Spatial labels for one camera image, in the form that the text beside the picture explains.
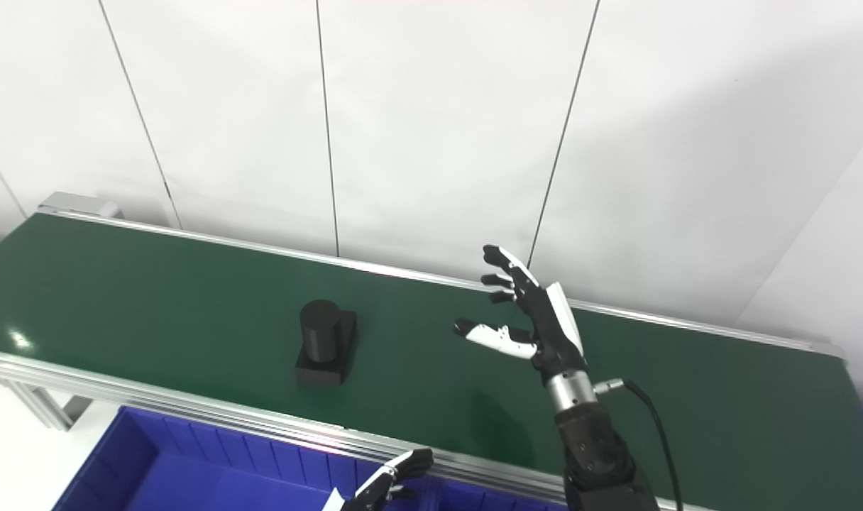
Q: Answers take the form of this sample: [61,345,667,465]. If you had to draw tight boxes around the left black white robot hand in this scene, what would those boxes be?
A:
[339,447,434,511]

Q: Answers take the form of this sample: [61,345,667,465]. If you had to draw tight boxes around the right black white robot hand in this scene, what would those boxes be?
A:
[453,245,588,388]

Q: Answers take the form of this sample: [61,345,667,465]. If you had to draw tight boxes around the black cylinder block part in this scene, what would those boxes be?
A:
[295,300,358,386]

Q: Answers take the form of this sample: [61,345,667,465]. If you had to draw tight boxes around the blue plastic bin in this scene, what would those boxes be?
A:
[424,474,568,511]
[52,406,432,511]

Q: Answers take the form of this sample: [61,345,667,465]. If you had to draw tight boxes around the green conveyor belt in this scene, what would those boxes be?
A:
[0,192,847,511]
[0,213,863,511]

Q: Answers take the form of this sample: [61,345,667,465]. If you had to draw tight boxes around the aluminium conveyor leg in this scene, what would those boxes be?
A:
[2,378,93,432]

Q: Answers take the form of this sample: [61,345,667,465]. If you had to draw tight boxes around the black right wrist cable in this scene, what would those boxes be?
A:
[593,378,685,511]

